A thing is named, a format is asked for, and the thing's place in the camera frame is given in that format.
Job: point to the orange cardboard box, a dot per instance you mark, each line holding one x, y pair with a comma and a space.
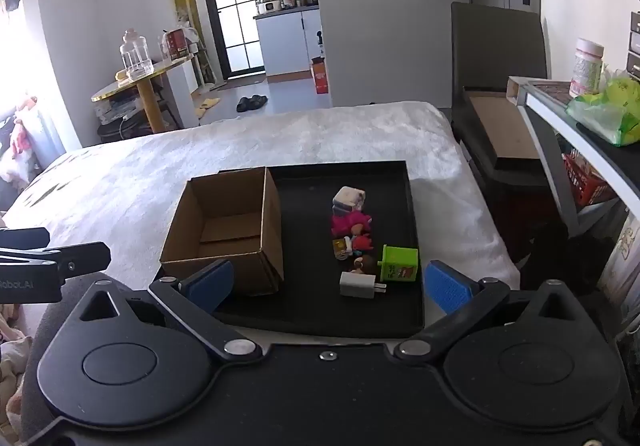
320, 76

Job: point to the small multicoloured toy figure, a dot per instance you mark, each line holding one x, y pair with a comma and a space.
341, 247

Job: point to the pink toy figure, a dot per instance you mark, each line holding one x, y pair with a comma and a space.
350, 223

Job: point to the clear glass jar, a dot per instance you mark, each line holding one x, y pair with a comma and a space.
135, 56

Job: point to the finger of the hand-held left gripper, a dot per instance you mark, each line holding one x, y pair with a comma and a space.
25, 238
85, 258

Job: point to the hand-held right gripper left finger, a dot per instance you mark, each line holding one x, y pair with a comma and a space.
210, 283

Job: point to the yellow slipper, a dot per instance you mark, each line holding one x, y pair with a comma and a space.
210, 102
200, 112

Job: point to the dark red can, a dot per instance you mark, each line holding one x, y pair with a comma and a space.
176, 45

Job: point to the white pill bottle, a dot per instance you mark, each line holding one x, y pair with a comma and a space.
586, 68

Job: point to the white side table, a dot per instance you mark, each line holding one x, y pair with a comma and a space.
550, 136

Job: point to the white wall charger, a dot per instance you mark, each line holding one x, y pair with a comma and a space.
359, 285

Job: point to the orange brown toy figure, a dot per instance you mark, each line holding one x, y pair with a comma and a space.
361, 263

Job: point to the picture frame with brown backing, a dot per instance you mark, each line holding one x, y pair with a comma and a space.
505, 131

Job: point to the pale cloth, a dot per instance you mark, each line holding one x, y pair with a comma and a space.
12, 366

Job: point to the dark spray bottle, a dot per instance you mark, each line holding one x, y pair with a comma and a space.
320, 46

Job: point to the brown cardboard box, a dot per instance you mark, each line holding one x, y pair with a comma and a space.
270, 226

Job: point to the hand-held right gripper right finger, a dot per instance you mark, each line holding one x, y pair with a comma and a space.
447, 291

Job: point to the red basket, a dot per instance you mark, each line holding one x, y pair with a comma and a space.
587, 181

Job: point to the dark suitcase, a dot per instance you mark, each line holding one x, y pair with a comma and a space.
130, 131

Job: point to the red toy figure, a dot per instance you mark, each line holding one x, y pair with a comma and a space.
362, 242

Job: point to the black slipper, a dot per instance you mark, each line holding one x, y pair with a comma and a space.
259, 101
244, 104

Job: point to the white kitchen cabinet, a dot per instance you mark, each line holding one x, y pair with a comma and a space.
285, 43

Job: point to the black framed glass door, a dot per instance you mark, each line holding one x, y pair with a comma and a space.
202, 6

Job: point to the round table with gold rim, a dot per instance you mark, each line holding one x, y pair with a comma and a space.
165, 68

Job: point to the black tray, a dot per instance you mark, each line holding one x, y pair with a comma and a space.
310, 236

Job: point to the yellow item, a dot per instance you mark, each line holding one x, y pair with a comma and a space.
122, 75

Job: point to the white rice cooker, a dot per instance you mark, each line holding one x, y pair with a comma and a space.
268, 6

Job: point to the dark grey panel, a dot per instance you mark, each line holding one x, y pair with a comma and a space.
495, 46

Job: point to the white fluffy blanket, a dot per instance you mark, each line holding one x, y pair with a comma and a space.
125, 176

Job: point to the green plastic bag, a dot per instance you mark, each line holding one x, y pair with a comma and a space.
605, 113

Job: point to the pink plush toy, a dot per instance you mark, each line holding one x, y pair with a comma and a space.
22, 131

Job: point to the purple white toy cube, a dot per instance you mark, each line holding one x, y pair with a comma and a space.
350, 198

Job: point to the brown doormat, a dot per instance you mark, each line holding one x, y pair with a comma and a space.
240, 84

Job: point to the grey drawer organiser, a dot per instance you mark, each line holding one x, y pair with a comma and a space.
634, 46

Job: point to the green toy box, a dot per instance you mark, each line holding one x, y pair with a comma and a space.
398, 263

